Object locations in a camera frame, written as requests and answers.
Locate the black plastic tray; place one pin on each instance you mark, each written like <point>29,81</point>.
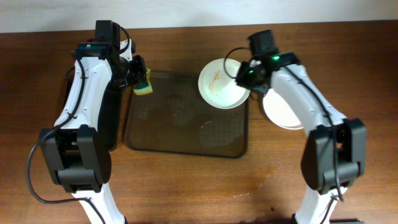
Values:
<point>99,108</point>

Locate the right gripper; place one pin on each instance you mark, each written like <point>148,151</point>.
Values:
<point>244,78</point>

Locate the white plate bottom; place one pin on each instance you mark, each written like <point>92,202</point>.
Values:
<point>279,112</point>

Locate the brown serving tray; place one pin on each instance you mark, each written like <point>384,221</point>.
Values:
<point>175,118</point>

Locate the white plate top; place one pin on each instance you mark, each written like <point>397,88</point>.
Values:
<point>217,88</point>

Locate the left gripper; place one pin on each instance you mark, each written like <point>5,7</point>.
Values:
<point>138,70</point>

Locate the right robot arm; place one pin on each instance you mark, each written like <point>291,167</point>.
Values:
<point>335,151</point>

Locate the green yellow sponge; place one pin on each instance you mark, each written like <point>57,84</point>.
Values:
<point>143,86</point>

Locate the white plate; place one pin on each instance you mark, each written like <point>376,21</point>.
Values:
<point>217,88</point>
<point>279,112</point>

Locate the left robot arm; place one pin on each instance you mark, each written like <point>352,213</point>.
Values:
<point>77,149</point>

